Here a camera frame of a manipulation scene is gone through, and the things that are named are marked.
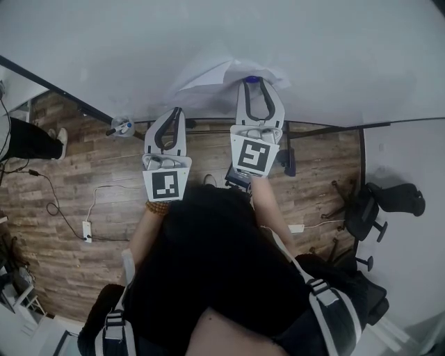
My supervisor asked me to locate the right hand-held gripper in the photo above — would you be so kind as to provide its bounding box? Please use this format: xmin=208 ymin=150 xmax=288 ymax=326
xmin=229 ymin=79 xmax=286 ymax=179

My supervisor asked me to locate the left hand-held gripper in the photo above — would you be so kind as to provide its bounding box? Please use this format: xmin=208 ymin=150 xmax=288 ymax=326
xmin=140 ymin=106 xmax=193 ymax=203

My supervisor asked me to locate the white paper sheet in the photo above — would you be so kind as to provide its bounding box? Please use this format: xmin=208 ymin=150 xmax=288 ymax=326
xmin=178 ymin=58 xmax=292 ymax=93

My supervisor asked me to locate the person's left forearm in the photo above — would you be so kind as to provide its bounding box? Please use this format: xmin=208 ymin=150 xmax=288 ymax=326
xmin=128 ymin=201 xmax=170 ymax=275

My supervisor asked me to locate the person's right forearm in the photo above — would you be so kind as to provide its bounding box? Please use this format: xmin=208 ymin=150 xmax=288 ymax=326
xmin=250 ymin=175 xmax=296 ymax=260

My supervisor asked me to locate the blue capped marker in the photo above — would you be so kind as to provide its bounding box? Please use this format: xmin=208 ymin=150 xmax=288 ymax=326
xmin=106 ymin=122 xmax=133 ymax=137

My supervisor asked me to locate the clear pen cup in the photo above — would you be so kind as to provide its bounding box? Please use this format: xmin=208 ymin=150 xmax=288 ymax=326
xmin=106 ymin=115 xmax=136 ymax=138

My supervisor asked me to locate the dark blue cloth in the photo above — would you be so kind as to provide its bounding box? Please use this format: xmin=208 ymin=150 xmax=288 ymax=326
xmin=277 ymin=147 xmax=297 ymax=177

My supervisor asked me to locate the person's black garment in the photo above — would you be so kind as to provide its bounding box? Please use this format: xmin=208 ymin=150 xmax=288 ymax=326
xmin=76 ymin=184 xmax=369 ymax=356

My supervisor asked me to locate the white desk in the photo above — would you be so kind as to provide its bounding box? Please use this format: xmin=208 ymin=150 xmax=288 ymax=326
xmin=0 ymin=64 xmax=51 ymax=114

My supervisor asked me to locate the black office chair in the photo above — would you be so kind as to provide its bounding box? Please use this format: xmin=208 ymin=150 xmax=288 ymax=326
xmin=309 ymin=239 xmax=390 ymax=326
xmin=319 ymin=180 xmax=427 ymax=243

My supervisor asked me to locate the white low rack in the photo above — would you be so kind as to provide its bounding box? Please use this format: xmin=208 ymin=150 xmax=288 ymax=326
xmin=0 ymin=269 xmax=48 ymax=323

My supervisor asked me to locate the black framed glass panel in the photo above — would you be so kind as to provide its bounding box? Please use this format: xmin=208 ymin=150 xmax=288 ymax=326
xmin=51 ymin=328 xmax=83 ymax=356

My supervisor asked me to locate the brown bead bracelet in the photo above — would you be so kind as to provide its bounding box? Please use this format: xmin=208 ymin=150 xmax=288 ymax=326
xmin=144 ymin=200 xmax=170 ymax=217

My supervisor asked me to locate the white power strip cable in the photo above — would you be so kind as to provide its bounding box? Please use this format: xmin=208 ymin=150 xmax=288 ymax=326
xmin=88 ymin=184 xmax=147 ymax=223

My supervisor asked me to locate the white adapter cable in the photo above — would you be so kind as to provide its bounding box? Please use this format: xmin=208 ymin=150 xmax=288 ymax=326
xmin=260 ymin=218 xmax=345 ymax=231

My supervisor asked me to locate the black power cable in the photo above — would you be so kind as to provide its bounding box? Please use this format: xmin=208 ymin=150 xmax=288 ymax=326
xmin=0 ymin=163 xmax=131 ymax=243

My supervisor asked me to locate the grey left harness strap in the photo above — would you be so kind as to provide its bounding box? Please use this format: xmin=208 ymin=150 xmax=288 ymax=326
xmin=93 ymin=248 xmax=138 ymax=356

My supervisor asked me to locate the grey harness strap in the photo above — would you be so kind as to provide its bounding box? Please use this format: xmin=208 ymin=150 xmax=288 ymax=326
xmin=260 ymin=225 xmax=364 ymax=356
xmin=93 ymin=248 xmax=138 ymax=356

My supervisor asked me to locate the grey right harness strap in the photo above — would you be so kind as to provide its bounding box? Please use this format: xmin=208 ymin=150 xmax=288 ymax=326
xmin=260 ymin=225 xmax=364 ymax=356

